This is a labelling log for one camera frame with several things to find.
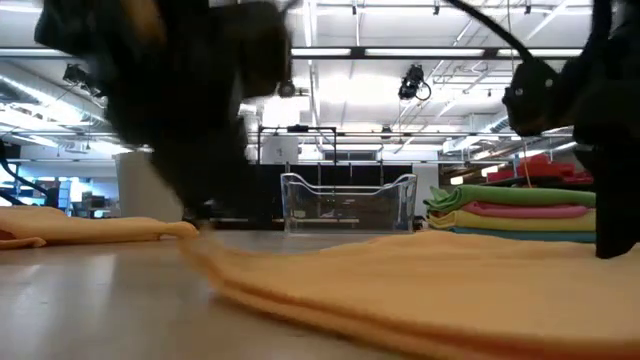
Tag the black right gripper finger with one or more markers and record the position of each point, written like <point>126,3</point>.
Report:
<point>617,200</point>

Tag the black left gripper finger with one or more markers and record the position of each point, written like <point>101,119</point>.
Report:
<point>182,185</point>
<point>225,185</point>

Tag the green microfiber towel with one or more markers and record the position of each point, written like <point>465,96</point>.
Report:
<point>525,195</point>

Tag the pink microfiber towel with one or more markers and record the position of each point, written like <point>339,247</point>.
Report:
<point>525,210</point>

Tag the yellow microfiber towel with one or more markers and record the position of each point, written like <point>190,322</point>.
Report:
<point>510,221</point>

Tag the orange microfiber towel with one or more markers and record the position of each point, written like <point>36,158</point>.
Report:
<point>90,227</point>
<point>425,290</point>

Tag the red shelf items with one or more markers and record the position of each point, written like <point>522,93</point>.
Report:
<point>540,170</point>

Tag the ceiling light strip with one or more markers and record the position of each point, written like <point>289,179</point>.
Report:
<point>320,52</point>
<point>425,52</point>

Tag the clear plastic bin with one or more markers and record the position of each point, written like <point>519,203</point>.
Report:
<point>348,210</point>

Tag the black ceiling-mounted camera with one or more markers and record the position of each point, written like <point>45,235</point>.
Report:
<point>77,77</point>
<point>287,90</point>
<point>412,82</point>

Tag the black stand frame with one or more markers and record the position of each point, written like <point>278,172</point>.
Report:
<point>297,128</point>

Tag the black partition wall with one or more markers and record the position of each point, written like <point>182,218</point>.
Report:
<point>360,170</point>

